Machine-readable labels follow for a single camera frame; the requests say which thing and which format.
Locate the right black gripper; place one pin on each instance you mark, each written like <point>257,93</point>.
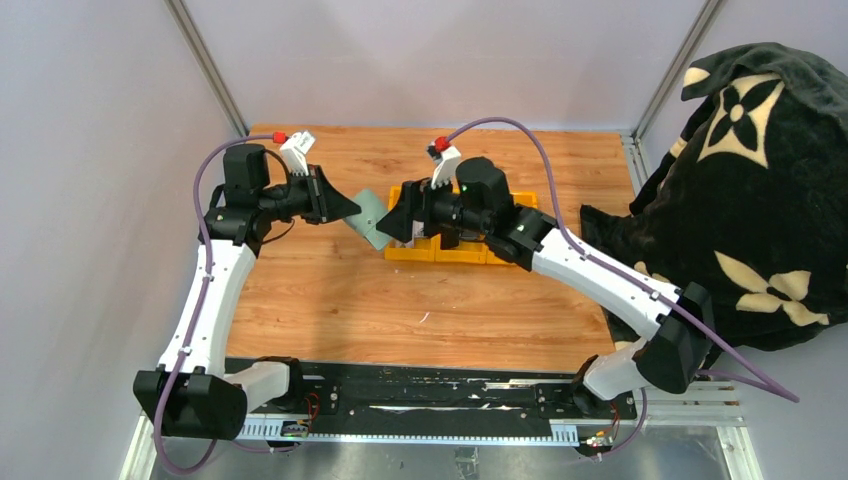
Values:
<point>416,202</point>

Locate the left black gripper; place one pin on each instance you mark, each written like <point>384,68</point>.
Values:
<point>326,203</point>

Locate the green leather card holder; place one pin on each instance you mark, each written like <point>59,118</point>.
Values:
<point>364,224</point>

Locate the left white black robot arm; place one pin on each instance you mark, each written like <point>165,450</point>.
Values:
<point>189,394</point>

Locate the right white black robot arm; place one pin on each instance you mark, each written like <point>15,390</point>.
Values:
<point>667,319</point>

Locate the silver VIP cards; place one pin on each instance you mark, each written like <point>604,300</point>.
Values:
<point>417,233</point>

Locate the middle yellow plastic bin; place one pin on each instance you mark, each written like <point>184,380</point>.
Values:
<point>471,249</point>

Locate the black floral blanket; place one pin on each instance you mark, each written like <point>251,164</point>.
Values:
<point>750,201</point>

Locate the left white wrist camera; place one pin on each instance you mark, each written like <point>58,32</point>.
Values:
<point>294,150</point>

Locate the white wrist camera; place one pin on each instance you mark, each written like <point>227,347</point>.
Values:
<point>294,150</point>
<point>445,157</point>

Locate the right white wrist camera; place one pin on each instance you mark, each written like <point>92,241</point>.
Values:
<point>445,157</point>

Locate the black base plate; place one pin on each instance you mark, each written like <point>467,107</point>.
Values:
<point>417,403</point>

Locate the aluminium frame rail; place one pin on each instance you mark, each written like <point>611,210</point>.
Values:
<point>701,434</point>

